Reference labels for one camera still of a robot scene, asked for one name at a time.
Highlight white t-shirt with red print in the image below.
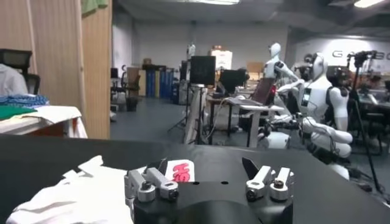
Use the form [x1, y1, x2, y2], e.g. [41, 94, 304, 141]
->
[5, 155, 196, 224]

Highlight black stand pole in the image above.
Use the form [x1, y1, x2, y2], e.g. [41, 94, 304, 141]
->
[347, 50, 383, 193]

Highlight black trash bin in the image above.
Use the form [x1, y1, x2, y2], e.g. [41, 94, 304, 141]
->
[125, 96, 139, 112]

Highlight ceiling light panel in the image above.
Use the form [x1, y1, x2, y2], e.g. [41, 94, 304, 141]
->
[353, 0, 385, 9]
[194, 0, 241, 5]

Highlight black tripod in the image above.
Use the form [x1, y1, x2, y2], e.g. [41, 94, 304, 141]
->
[167, 83, 192, 133]

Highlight white side table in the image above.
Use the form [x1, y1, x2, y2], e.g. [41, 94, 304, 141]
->
[0, 117, 65, 137]

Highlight grey laptop with red screen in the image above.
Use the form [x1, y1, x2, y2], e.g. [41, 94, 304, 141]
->
[230, 77, 277, 107]

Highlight black monitor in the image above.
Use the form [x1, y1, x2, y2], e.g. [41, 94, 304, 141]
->
[189, 55, 216, 86]

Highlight blue storage cabinets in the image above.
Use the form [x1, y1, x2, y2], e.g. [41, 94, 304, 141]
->
[145, 68, 175, 99]

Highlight blue striped clothes pile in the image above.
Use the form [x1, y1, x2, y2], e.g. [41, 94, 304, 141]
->
[0, 94, 49, 108]

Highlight white humanoid robot on base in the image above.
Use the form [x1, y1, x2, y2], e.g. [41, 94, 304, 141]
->
[258, 52, 354, 181]

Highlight white laptop stand desk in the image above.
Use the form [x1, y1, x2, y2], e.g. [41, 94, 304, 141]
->
[227, 102, 286, 149]

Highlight black office chair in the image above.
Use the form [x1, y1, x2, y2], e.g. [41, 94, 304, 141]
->
[0, 48, 41, 95]

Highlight brown wooden desk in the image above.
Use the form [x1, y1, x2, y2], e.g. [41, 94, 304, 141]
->
[208, 96, 244, 145]

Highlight seated person in white hoodie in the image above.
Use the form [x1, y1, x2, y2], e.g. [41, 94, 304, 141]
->
[0, 63, 29, 97]

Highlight white cloth bag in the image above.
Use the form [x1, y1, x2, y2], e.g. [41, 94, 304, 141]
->
[21, 105, 88, 139]

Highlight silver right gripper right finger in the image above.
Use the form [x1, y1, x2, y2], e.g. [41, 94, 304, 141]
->
[241, 157, 295, 202]

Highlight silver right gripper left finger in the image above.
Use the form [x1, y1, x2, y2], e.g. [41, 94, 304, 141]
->
[124, 158, 180, 203]

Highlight green folded shirt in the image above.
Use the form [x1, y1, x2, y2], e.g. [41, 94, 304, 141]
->
[0, 105, 38, 121]

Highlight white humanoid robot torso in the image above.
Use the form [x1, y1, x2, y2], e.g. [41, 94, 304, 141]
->
[263, 42, 302, 82]

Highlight green hanging cloth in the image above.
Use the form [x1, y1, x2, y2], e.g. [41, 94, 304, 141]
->
[80, 0, 109, 16]

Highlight bamboo folding screen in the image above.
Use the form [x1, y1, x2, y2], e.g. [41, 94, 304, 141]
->
[0, 0, 112, 140]

